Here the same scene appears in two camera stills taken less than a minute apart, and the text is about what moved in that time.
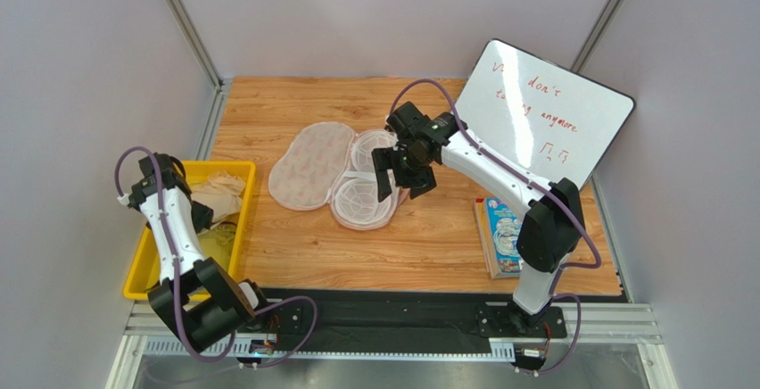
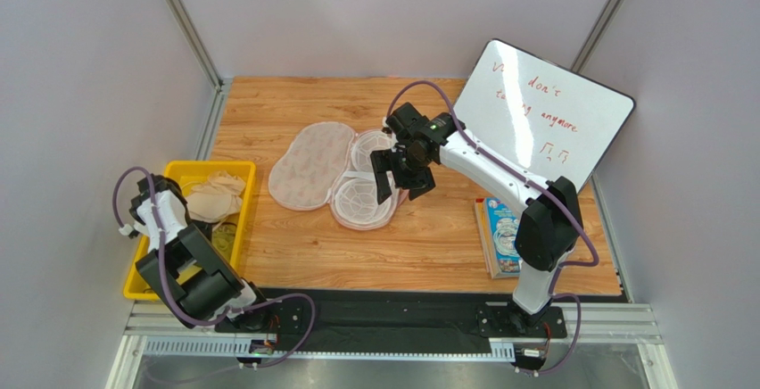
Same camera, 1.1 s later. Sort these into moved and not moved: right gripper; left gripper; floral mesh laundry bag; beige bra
Moved: left gripper
Not moved: right gripper; floral mesh laundry bag; beige bra
